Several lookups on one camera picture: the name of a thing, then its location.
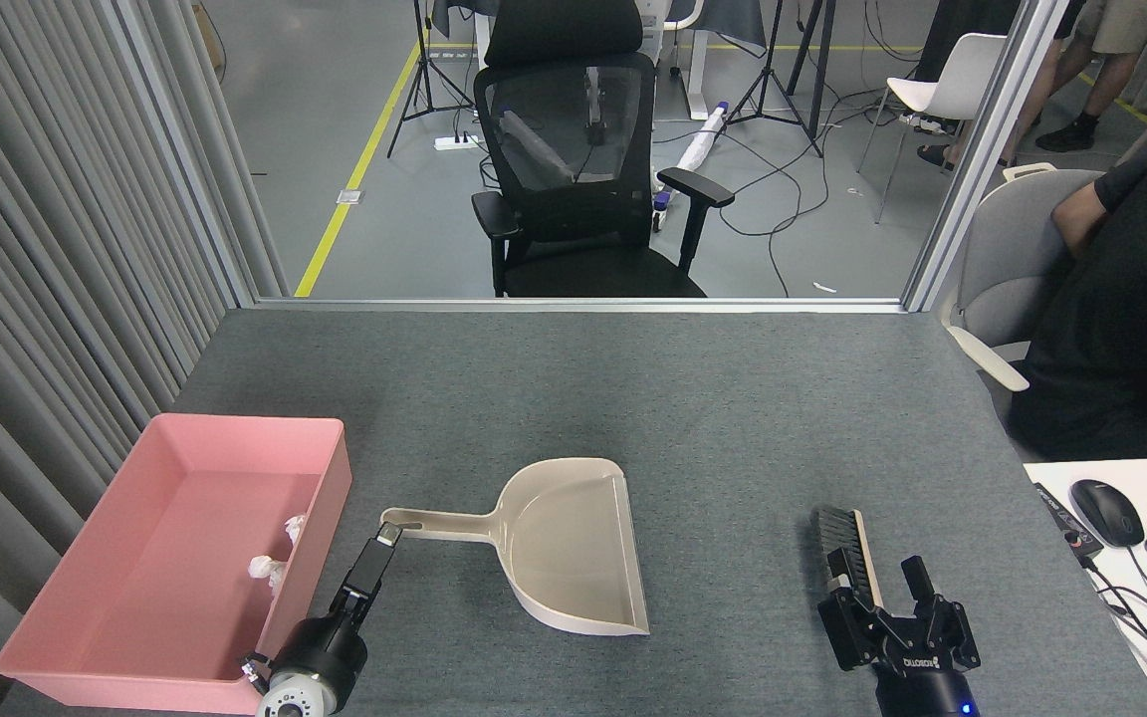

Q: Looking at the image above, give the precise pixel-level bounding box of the small black device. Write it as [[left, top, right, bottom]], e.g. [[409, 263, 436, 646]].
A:
[[1032, 483, 1104, 559]]

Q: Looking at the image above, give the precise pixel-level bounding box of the dark grey cloth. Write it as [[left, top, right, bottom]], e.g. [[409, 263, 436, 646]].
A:
[[431, 0, 497, 41], [668, 0, 769, 56]]

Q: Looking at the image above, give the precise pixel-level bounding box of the pink plastic bin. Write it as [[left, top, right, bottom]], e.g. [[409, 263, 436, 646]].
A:
[[0, 413, 353, 716]]

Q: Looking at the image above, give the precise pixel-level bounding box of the black floor cable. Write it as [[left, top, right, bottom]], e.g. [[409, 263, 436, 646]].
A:
[[713, 60, 833, 298]]

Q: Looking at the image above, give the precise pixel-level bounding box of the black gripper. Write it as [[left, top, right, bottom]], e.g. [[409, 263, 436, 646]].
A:
[[816, 556, 981, 717], [275, 525, 403, 703]]

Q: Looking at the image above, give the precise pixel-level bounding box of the beige brush with black bristles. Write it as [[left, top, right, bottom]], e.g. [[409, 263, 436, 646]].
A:
[[814, 506, 883, 608]]

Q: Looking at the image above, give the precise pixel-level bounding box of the person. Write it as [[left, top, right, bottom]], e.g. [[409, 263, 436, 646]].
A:
[[1007, 121, 1147, 461], [917, 0, 1025, 170], [1036, 0, 1147, 153]]

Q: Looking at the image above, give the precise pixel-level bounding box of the black desk cable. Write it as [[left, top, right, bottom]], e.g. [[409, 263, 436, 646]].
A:
[[1079, 553, 1147, 660]]

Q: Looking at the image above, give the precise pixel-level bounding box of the white roll with blue ends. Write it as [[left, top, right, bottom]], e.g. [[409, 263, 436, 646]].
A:
[[655, 100, 731, 205]]

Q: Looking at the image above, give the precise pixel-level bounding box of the grey chair with white arms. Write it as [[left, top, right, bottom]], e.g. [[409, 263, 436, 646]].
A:
[[942, 162, 1104, 394]]

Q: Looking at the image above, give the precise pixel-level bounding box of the black mesh office chair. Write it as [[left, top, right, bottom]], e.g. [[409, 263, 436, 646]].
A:
[[471, 0, 736, 299]]

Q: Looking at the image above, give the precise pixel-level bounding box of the black stand pole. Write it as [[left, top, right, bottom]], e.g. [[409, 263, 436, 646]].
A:
[[788, 0, 838, 140]]

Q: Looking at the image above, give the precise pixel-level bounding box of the black computer mouse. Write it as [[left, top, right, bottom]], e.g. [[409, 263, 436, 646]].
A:
[[1069, 479, 1146, 549]]

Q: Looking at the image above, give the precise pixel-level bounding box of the black tripod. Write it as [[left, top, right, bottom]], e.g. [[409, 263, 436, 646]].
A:
[[728, 0, 824, 158], [387, 0, 476, 159]]

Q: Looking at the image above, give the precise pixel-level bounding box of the white plastic chair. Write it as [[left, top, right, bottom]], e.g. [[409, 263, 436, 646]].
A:
[[856, 33, 1009, 225]]

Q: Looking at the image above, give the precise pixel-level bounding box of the white stand on wheels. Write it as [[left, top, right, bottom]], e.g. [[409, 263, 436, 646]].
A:
[[638, 0, 716, 122]]

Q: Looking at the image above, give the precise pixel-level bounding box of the beige plastic dustpan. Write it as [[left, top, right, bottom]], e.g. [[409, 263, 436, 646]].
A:
[[380, 457, 650, 637]]

